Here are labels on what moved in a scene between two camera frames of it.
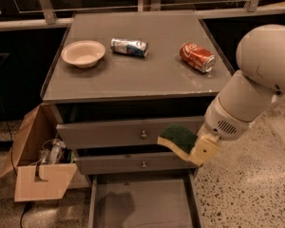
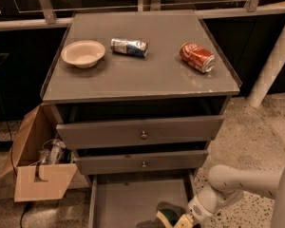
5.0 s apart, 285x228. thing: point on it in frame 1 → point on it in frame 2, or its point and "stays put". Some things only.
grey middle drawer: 131,162 stays put
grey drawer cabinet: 114,84 stays put
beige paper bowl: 83,53 stays put
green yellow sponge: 179,138 → 168,216
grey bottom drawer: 143,199 stays put
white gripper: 224,120 → 199,209
